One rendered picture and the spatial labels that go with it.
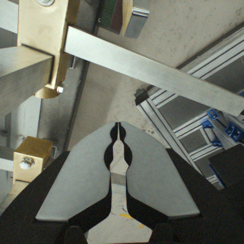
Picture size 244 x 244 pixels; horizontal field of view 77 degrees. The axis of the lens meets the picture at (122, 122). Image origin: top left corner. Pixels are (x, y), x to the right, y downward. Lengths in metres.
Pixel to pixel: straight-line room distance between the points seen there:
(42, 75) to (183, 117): 0.91
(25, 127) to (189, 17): 0.99
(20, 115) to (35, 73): 0.38
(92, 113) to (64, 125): 0.77
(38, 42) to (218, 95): 0.25
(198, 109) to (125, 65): 0.85
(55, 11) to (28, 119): 0.39
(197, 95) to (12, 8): 0.26
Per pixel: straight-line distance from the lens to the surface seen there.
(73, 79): 0.36
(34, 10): 0.22
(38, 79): 0.19
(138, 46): 1.05
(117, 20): 0.34
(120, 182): 0.36
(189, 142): 1.16
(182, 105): 0.98
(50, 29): 0.22
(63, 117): 0.41
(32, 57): 0.19
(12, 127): 0.59
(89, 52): 0.22
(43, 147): 0.33
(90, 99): 1.14
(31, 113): 0.53
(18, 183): 0.37
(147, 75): 0.22
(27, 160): 0.32
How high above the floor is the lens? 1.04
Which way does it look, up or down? 60 degrees down
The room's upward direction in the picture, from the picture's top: 177 degrees clockwise
